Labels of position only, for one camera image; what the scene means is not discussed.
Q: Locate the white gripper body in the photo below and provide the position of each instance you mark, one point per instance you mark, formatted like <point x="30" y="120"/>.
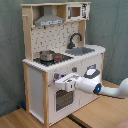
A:
<point x="67" y="82"/>

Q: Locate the small metal toy pot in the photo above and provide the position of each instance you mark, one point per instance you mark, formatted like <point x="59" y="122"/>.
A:
<point x="47" y="55"/>

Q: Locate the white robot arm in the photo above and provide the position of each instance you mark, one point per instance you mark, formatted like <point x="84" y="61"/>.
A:
<point x="91" y="83"/>

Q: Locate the wooden toy kitchen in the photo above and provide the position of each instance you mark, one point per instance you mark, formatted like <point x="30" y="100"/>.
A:
<point x="39" y="79"/>

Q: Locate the toy oven door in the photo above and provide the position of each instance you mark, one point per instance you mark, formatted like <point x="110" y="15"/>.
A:
<point x="63" y="99"/>

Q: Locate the black toy stovetop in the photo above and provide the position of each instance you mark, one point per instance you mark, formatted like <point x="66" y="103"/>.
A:
<point x="57" y="59"/>

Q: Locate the grey toy sink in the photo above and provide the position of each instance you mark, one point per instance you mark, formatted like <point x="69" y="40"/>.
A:
<point x="79" y="51"/>

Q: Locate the grey range hood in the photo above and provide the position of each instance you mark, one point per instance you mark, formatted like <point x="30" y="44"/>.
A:
<point x="48" y="18"/>

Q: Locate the grey backdrop curtain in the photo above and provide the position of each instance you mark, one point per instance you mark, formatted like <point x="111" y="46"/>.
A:
<point x="107" y="27"/>

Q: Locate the white toy microwave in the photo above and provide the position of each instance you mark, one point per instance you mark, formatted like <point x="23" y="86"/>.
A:
<point x="78" y="11"/>

